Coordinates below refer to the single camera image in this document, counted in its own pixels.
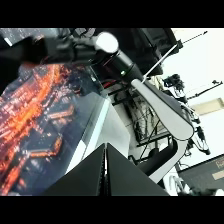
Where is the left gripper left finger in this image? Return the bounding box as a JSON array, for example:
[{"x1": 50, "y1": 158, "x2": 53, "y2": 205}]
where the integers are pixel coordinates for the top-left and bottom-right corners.
[{"x1": 42, "y1": 143, "x2": 106, "y2": 197}]

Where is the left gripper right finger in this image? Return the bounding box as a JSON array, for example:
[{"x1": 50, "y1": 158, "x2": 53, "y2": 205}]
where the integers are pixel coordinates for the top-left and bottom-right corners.
[{"x1": 105, "y1": 142, "x2": 170, "y2": 197}]

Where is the silver frame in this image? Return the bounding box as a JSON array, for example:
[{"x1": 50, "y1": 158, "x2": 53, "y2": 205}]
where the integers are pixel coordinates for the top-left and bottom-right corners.
[{"x1": 65, "y1": 97, "x2": 132, "y2": 175}]

